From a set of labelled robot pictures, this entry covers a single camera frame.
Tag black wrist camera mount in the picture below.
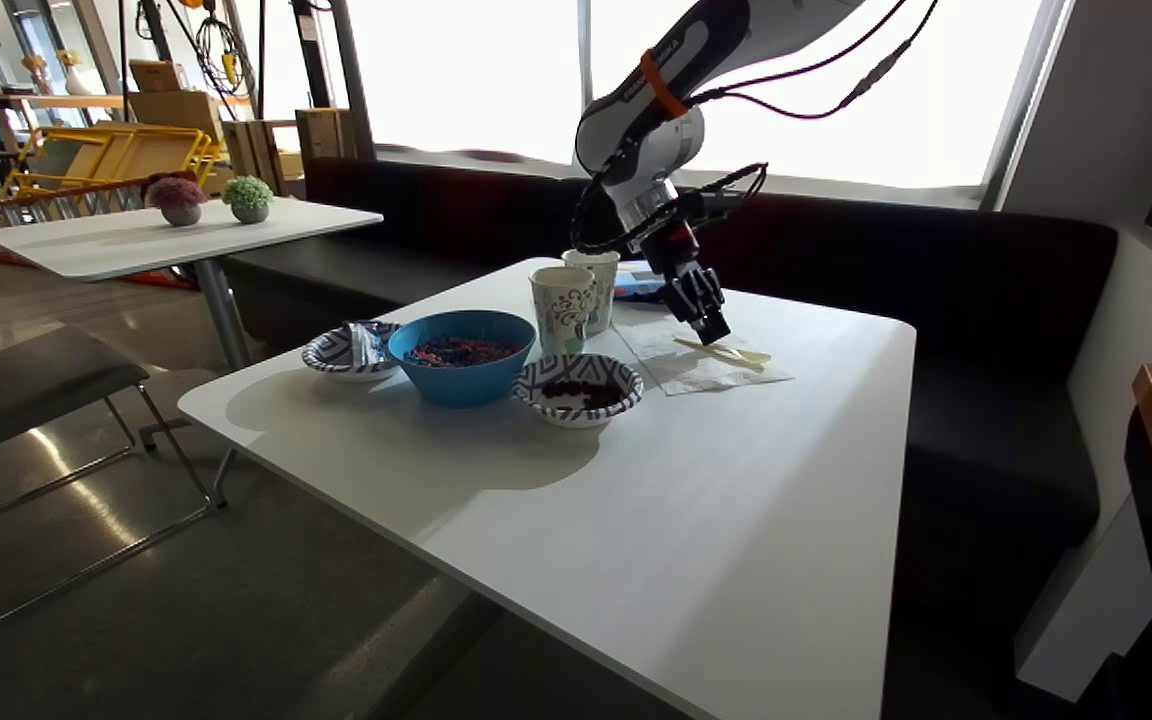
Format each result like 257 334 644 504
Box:
599 159 772 255

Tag green ball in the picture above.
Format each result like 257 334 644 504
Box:
221 171 275 227

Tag grey stool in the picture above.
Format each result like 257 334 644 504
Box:
0 322 236 656

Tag yellow cart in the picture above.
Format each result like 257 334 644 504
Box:
7 121 233 202

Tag dark upholstered bench seat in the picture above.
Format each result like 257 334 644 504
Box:
221 151 1121 720

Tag blue cookie box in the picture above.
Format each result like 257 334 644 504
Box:
610 266 671 302

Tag dark chocolate pieces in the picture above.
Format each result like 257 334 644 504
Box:
539 376 628 410

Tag colourful gravel pieces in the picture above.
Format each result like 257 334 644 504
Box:
413 331 520 370

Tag patterned paper bowl with chocolate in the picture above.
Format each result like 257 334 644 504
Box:
515 353 647 431

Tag white plastic spoon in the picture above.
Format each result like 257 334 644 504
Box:
671 331 775 376

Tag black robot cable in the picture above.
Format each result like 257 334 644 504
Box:
692 0 944 129

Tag blue bowl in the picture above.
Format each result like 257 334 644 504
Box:
384 306 539 410

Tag cardboard box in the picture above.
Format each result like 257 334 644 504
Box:
129 55 229 134

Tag white side table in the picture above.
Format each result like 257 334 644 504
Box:
0 196 386 370

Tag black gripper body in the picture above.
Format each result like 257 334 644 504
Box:
641 217 712 302

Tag patterned paper bowl with packet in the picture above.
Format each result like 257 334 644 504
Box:
300 316 403 389

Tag white patterned paper cup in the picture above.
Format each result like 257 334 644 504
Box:
529 261 605 363
559 247 622 334

